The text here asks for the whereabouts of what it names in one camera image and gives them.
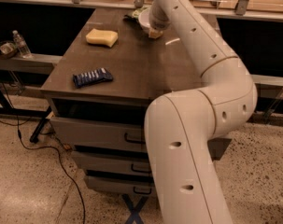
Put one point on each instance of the middle grey drawer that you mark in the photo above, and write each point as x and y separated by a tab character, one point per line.
100	163

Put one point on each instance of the grey drawer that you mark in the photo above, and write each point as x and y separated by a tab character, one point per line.
120	186
100	163
87	135

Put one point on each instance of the top grey drawer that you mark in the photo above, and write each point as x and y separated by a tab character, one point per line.
87	135

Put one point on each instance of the bottom grey drawer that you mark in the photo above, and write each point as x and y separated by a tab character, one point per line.
120	186

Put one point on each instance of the blue snack bar wrapper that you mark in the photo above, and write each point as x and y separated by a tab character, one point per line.
92	77

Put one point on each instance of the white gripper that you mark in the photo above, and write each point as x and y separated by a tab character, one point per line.
161	24

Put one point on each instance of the green jalapeno chip bag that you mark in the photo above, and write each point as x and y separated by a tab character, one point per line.
133	16

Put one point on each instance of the clear plastic water bottle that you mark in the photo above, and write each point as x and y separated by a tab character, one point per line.
21	45

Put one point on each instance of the dark bowl with items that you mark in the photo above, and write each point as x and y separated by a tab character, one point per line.
7	50

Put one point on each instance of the yellow sponge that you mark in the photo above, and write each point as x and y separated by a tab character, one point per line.
101	37

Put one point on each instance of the white bowl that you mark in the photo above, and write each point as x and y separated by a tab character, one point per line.
143	20

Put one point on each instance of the grey side shelf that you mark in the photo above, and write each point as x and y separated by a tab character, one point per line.
38	64

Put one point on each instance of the grey drawer cabinet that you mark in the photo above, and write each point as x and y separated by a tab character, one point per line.
142	69

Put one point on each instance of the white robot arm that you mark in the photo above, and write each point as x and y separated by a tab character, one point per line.
179	124

